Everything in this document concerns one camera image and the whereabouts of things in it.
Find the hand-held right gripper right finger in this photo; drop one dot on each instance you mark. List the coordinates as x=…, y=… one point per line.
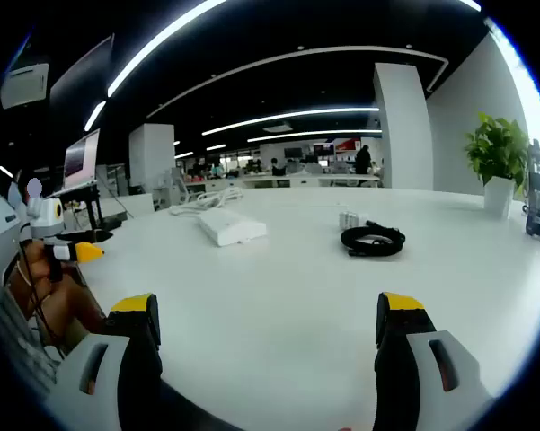
x=458, y=359

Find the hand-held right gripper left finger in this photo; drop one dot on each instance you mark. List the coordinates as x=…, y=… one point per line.
x=103, y=372

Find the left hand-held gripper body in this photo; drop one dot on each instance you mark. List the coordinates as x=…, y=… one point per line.
x=42, y=220

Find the white power strip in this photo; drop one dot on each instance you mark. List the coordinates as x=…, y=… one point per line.
x=231, y=228

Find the white charger adapter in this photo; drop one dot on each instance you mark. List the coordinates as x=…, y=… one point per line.
x=351, y=219

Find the white desk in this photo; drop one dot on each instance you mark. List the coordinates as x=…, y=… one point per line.
x=274, y=292

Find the person's left hand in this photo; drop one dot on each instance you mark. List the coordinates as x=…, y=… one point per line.
x=38, y=269

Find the black laptop stand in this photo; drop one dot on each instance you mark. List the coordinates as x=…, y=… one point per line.
x=92, y=204

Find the silver laptop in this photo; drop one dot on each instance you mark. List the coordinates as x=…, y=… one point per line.
x=82, y=161

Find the person's striped grey clothing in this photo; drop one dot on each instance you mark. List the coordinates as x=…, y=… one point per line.
x=20, y=345

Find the white office chair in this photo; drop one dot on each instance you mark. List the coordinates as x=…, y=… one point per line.
x=173, y=190

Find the white ceiling air conditioner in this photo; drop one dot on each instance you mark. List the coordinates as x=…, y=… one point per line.
x=24, y=84

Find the black device on stand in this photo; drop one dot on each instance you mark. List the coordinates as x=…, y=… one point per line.
x=535, y=177

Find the green potted plant white pot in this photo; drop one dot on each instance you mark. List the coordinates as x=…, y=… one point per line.
x=498, y=161

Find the row of background office desks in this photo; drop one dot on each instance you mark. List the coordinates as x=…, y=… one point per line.
x=296, y=180

